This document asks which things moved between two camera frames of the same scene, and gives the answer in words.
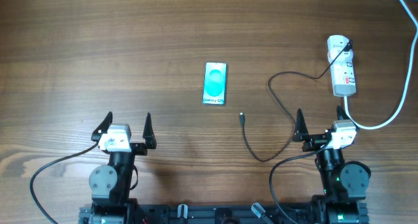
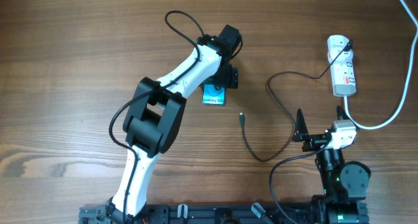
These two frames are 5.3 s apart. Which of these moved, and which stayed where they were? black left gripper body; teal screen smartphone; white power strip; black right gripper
Moved: black left gripper body
Stayed: teal screen smartphone; black right gripper; white power strip
